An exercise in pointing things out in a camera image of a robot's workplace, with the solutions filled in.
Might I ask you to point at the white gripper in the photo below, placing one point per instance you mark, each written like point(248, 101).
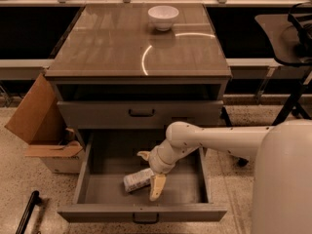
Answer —
point(158, 163)

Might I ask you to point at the grey drawer cabinet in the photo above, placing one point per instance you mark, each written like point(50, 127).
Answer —
point(114, 53)

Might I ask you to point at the white ceramic bowl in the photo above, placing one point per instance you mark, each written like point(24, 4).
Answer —
point(163, 17)

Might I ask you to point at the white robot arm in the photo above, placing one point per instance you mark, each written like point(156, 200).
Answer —
point(282, 186)

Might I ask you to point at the open cardboard box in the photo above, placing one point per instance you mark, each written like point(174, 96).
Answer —
point(38, 122)

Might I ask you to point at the black chair with grey seat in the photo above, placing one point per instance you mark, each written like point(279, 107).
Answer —
point(290, 34)

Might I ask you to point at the plastic bottle with label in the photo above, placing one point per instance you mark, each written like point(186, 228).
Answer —
point(137, 180)

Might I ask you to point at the black bar lower left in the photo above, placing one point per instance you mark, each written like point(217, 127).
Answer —
point(34, 200)

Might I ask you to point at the open grey lower drawer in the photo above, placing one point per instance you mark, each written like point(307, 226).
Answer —
point(100, 195)

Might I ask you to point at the black stand base legs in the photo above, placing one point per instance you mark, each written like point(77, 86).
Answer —
point(291, 105)

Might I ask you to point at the closed grey middle drawer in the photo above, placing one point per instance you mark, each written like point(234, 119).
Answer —
point(138, 114)

